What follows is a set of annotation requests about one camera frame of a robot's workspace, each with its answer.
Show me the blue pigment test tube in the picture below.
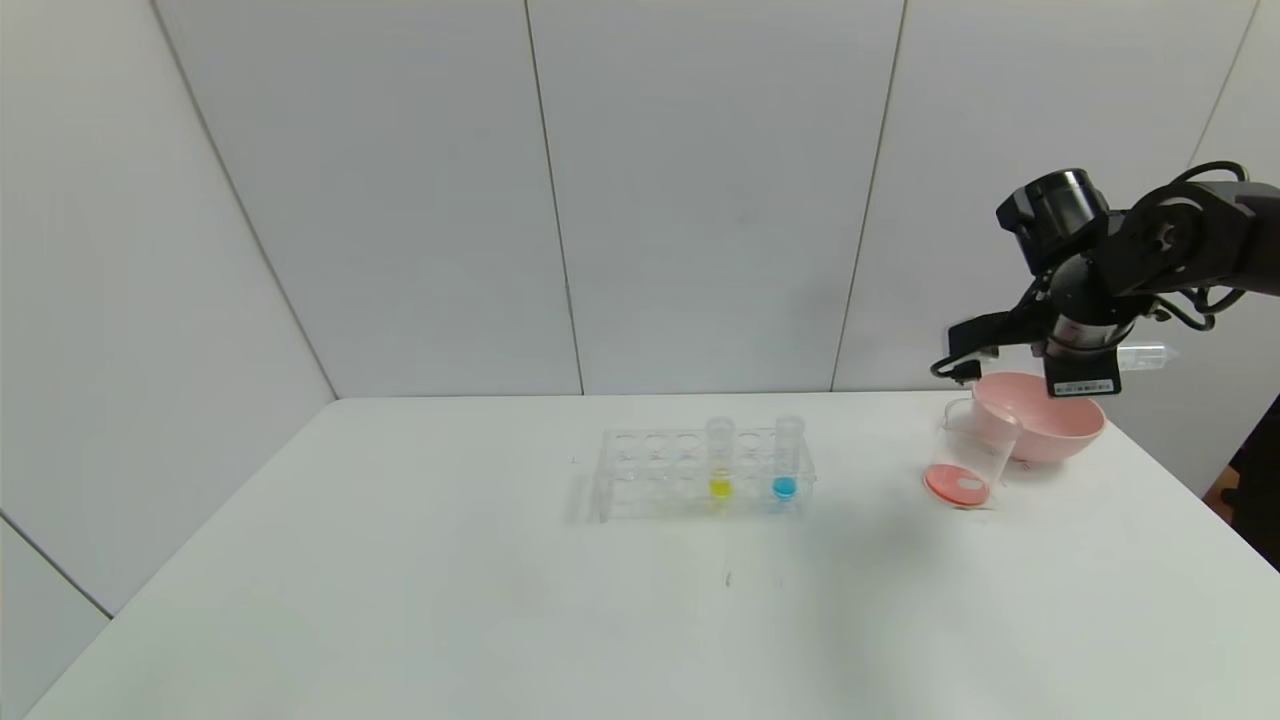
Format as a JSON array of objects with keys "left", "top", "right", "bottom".
[{"left": 772, "top": 417, "right": 806, "bottom": 503}]

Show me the yellow pigment test tube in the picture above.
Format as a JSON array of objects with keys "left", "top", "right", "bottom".
[{"left": 705, "top": 418, "right": 737, "bottom": 502}]

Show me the clear acrylic test tube rack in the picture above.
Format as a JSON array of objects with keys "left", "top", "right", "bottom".
[{"left": 590, "top": 428, "right": 816, "bottom": 523}]

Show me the clear glass beaker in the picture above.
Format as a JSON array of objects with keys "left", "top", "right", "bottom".
[{"left": 922, "top": 398, "right": 1022, "bottom": 512}]

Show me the pink plastic bowl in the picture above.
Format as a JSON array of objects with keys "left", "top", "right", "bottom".
[{"left": 969, "top": 373, "right": 1107, "bottom": 465}]

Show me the black bulky background object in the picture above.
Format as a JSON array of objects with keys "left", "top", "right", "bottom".
[{"left": 1222, "top": 395, "right": 1280, "bottom": 573}]

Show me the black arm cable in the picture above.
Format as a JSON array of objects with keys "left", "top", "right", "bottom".
[{"left": 1150, "top": 160, "right": 1253, "bottom": 333}]

